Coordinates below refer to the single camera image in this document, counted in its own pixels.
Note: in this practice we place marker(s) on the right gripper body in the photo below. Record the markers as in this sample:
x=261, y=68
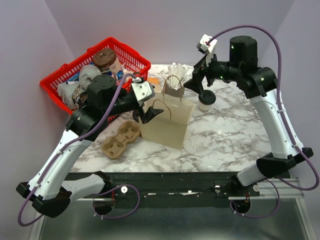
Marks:
x=215, y=70

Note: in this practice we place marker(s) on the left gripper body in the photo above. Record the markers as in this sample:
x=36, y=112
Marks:
x=144, y=116

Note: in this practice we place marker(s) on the brown paper bag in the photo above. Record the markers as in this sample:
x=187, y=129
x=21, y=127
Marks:
x=169, y=127

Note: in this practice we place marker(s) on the black coffee cup lid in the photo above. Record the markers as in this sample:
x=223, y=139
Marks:
x=207, y=97

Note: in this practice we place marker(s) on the white paper cup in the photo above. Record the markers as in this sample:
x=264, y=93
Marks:
x=204, y=107

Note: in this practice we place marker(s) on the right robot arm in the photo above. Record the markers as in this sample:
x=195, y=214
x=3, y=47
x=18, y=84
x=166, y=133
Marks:
x=259, y=85

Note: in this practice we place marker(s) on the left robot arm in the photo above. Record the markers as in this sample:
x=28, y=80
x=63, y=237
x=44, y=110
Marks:
x=48, y=191

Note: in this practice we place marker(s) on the cardboard cup carrier tray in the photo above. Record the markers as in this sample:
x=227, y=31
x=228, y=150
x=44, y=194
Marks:
x=115, y=146

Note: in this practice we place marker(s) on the orange sponge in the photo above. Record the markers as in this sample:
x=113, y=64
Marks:
x=153, y=80

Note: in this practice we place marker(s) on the grey straw holder cup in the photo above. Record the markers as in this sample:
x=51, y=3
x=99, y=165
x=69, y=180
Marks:
x=175, y=91

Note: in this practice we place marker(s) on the white paper straws bundle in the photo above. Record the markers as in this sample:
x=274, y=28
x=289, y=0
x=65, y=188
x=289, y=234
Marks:
x=176, y=75

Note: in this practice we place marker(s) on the red plastic basket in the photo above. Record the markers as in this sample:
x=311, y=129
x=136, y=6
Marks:
x=127, y=59

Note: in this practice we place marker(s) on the brown lidded ice cream tub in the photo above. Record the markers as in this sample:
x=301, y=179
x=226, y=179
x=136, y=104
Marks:
x=104, y=58

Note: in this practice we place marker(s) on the black printed paper cup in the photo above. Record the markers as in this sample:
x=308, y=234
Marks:
x=79, y=98

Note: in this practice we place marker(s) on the grey crumpled paper bag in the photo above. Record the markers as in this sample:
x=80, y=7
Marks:
x=86, y=75

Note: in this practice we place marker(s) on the white crumpled paper wrapper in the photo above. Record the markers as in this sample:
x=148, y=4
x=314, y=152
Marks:
x=66, y=90

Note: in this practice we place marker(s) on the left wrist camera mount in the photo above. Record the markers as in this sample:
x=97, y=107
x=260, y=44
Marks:
x=143, y=90

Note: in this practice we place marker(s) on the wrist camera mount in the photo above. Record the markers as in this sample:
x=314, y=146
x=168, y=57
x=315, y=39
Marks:
x=143, y=90
x=207, y=46

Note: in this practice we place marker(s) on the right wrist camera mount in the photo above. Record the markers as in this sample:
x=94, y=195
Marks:
x=207, y=46

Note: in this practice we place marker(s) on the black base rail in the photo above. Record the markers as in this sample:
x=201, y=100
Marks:
x=162, y=190

